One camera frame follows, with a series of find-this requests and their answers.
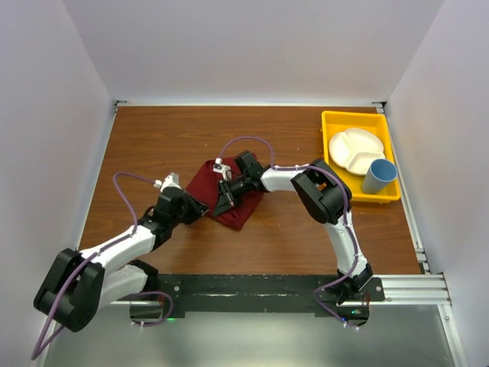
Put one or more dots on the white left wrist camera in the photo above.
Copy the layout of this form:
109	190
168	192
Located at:
171	180

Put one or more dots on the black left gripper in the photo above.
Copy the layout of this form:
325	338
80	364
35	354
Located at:
196	208

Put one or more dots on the white divided plate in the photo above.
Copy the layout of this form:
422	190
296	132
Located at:
355	149

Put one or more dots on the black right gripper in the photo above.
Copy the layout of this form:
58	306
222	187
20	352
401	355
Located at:
227	198

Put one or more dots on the blue plastic cup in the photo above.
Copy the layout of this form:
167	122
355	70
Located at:
381	173

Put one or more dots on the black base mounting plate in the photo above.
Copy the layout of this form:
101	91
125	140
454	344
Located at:
353	313

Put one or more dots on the aluminium frame rail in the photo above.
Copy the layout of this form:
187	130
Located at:
392	289

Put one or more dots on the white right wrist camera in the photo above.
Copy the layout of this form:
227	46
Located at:
220	168

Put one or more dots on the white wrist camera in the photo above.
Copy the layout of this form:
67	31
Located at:
171	180
220	168

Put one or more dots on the yellow plastic tray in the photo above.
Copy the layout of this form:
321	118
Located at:
334	122

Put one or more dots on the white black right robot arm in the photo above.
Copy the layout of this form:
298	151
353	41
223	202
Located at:
325	196

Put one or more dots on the dark red cloth napkin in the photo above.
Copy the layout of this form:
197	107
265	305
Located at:
230	209

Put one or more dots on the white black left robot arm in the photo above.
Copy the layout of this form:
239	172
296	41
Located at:
78	284

